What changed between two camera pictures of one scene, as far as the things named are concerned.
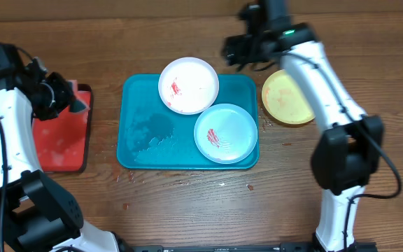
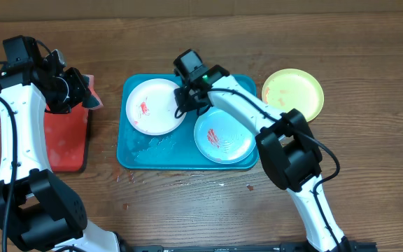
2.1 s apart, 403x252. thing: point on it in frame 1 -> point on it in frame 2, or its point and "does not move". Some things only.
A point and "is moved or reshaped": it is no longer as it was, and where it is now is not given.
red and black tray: (63, 141) does not move
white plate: (188, 86) is moved or reshaped
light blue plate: (225, 134) does not move
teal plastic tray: (152, 136) does not move
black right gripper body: (250, 55) -> (188, 103)
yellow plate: (283, 100) does not move
